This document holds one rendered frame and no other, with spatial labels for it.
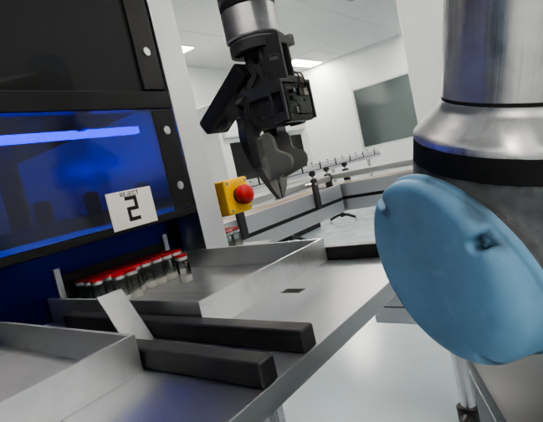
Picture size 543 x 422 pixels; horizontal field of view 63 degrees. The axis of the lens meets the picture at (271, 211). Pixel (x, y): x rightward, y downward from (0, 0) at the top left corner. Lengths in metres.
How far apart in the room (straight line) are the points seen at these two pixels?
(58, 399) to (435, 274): 0.29
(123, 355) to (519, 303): 0.32
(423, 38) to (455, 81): 1.79
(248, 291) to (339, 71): 9.11
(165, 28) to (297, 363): 0.68
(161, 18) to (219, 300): 0.57
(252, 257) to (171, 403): 0.43
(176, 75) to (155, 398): 0.63
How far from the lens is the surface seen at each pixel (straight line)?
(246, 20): 0.61
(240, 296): 0.52
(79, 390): 0.41
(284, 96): 0.57
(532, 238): 0.24
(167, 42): 0.89
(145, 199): 0.76
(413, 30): 2.06
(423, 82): 2.03
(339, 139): 9.57
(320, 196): 1.35
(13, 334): 0.66
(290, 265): 0.59
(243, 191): 0.88
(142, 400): 0.38
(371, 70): 9.25
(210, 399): 0.35
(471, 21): 0.25
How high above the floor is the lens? 1.03
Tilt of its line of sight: 5 degrees down
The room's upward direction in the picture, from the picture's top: 13 degrees counter-clockwise
